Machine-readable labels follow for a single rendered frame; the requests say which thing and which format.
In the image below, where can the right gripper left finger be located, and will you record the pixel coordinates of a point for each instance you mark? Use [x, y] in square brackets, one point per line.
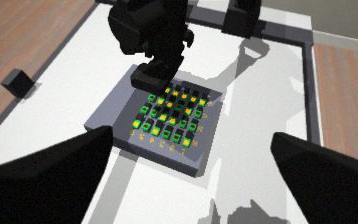
[55, 185]

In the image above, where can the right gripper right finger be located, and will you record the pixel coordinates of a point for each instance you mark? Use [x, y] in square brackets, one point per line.
[323, 182]

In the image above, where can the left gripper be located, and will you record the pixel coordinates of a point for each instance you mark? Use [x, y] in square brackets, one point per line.
[167, 48]

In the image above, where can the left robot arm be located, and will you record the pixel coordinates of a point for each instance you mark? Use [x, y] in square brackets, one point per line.
[134, 22]

